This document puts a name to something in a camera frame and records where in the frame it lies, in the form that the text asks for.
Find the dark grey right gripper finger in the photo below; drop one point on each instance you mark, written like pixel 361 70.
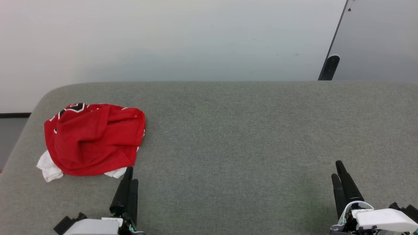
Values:
pixel 338 192
pixel 349 187

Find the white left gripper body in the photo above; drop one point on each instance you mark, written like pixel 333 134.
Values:
pixel 94 227

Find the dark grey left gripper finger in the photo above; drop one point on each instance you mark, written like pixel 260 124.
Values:
pixel 122 195
pixel 134 202

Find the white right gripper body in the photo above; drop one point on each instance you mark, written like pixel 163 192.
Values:
pixel 382 220

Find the red basketball jersey white sleeves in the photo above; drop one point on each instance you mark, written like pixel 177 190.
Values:
pixel 91 140

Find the black baseboard strip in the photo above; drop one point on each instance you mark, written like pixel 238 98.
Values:
pixel 14 115

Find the grey partition panel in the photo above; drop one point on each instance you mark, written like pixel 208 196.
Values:
pixel 375 39

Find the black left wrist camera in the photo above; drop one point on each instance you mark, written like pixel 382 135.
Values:
pixel 67 223

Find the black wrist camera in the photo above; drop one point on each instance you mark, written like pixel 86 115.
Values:
pixel 409 210
pixel 67 223

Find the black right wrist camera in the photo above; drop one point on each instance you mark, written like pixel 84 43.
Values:
pixel 409 210

